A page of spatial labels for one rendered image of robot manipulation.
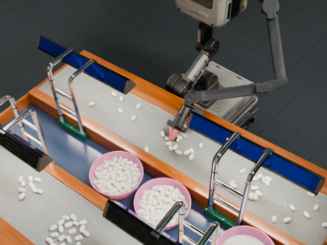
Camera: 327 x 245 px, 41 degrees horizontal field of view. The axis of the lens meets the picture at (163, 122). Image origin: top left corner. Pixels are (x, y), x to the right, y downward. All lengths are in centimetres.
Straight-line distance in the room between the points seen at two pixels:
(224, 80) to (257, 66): 92
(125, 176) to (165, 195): 22
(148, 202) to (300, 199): 71
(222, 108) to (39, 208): 133
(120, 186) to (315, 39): 272
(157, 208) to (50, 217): 49
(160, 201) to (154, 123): 50
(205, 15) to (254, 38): 189
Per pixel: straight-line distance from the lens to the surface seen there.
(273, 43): 220
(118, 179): 218
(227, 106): 287
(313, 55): 415
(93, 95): 258
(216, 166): 180
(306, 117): 357
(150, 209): 209
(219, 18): 232
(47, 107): 258
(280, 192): 218
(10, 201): 223
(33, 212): 216
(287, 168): 183
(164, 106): 245
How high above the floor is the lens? 252
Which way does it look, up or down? 48 degrees down
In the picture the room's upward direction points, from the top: 2 degrees counter-clockwise
